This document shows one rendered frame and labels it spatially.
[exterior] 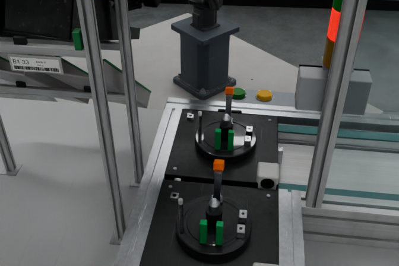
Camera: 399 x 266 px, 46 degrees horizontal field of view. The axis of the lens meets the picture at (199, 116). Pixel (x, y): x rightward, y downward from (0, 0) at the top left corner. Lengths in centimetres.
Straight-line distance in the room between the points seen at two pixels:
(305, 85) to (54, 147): 72
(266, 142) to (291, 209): 19
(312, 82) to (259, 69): 76
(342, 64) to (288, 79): 76
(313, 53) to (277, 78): 201
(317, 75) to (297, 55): 266
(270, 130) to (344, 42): 43
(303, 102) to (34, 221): 64
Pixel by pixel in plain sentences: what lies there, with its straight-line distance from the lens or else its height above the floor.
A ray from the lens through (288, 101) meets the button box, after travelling 125.
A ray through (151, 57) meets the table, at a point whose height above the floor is 86.
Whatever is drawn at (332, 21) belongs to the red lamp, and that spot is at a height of 134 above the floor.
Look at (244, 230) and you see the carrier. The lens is 86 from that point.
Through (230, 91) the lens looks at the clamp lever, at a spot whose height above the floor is 107.
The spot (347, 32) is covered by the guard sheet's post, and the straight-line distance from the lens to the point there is 75.
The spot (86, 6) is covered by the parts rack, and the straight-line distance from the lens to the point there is 71.
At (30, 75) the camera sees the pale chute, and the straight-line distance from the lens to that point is 98.
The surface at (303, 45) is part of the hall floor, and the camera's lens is 363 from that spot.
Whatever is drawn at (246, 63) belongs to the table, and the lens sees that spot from 161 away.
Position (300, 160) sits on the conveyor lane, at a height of 92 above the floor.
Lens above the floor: 166
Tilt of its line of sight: 36 degrees down
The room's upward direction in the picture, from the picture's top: straight up
